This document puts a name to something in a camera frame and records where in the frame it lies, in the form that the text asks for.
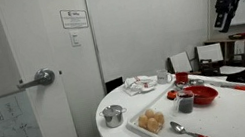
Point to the chair with white back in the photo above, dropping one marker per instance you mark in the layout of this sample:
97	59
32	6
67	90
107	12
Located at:
180	62
210	53

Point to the white door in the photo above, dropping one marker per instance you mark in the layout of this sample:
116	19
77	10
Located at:
75	87

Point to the small steel pot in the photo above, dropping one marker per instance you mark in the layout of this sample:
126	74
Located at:
113	119

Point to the red plastic bowl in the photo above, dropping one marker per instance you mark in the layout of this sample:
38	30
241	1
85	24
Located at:
204	94

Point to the white paper door sign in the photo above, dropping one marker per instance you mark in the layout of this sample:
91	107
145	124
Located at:
73	18

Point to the orange round lid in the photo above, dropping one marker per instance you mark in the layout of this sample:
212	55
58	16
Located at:
171	95

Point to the white chair seat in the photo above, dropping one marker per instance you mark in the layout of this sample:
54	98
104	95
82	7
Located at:
232	69

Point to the small metal bowl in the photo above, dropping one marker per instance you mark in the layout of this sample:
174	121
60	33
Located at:
196	82
181	85

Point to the grey metal cup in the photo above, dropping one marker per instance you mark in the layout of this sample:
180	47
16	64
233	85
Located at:
185	100

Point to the white mug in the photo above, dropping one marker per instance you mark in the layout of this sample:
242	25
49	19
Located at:
163	77

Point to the red flat object on shelf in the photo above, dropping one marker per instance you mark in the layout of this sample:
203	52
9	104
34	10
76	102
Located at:
239	36

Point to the black box by wall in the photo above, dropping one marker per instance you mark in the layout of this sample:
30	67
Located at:
114	84

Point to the white light switch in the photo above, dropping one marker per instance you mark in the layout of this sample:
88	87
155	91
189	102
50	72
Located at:
75	39

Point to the steel pot lid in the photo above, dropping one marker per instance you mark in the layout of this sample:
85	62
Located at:
112	109

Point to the white cloth with red stripes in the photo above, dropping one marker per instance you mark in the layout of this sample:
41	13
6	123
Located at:
139	84

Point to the round bread bun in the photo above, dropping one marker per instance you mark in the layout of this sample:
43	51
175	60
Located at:
159	118
143	121
153	125
149	113

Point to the white plastic tray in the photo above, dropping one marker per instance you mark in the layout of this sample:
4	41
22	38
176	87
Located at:
226	118

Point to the red plastic cup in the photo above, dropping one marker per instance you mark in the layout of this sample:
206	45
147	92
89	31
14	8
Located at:
182	77

